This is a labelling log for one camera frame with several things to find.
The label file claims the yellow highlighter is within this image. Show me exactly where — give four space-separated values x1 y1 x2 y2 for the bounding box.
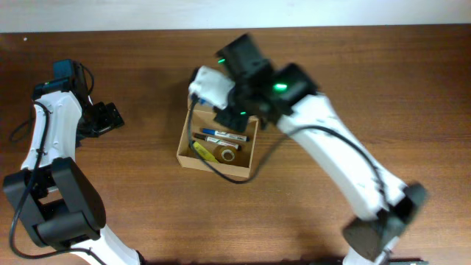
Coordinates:
189 141 219 163

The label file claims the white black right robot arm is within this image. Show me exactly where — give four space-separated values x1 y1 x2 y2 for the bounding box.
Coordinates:
216 34 428 264

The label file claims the yellow tape roll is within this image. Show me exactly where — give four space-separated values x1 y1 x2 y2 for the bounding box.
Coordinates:
213 146 240 165

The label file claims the blue whiteboard marker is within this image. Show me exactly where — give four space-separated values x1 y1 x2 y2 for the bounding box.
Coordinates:
201 128 250 142

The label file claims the brown cardboard box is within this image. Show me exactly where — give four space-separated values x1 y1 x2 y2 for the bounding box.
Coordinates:
177 105 258 180

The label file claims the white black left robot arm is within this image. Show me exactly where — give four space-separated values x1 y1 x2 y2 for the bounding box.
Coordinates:
2 59 146 264

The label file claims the black whiteboard marker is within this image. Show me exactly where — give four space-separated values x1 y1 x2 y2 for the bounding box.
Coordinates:
193 133 242 150

